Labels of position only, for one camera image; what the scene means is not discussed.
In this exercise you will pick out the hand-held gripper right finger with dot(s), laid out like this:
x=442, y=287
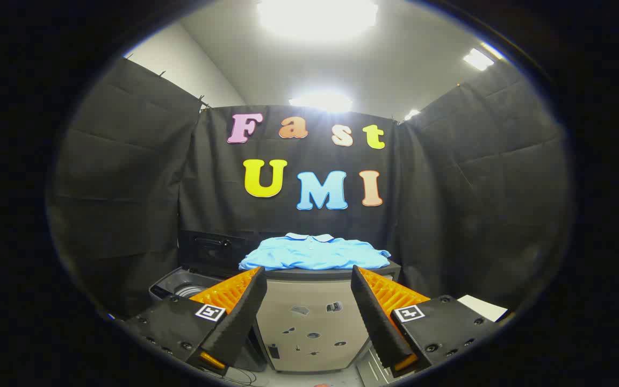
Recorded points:
x=374, y=312

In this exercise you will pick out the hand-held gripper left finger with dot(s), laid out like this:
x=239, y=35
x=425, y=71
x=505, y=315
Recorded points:
x=245, y=312

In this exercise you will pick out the grey washing machine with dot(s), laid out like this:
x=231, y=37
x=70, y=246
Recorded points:
x=180, y=279

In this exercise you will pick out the light blue polo shirt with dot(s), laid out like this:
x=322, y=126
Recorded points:
x=315, y=255

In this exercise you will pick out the grey ridged floor object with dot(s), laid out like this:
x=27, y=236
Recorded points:
x=371, y=371

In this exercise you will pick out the grey cabinet with dark top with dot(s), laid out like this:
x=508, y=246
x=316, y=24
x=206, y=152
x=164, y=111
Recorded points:
x=309, y=301

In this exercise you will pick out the white paper sheet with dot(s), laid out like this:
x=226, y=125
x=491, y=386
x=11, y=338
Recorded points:
x=484, y=309

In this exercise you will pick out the black backdrop cloth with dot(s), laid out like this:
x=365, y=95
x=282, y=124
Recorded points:
x=127, y=188

